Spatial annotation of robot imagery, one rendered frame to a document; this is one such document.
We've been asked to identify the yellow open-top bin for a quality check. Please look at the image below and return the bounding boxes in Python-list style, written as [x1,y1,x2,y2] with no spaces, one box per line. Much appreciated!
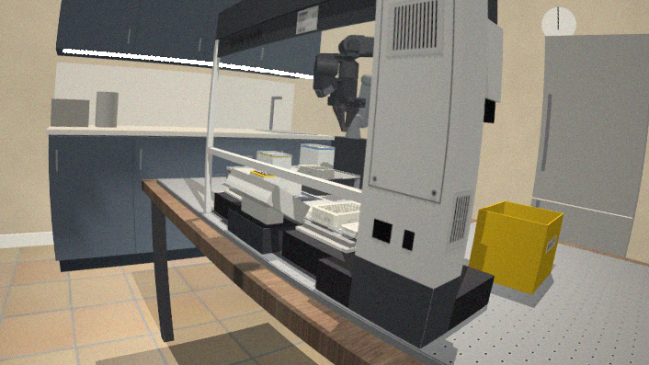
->
[468,201,564,295]

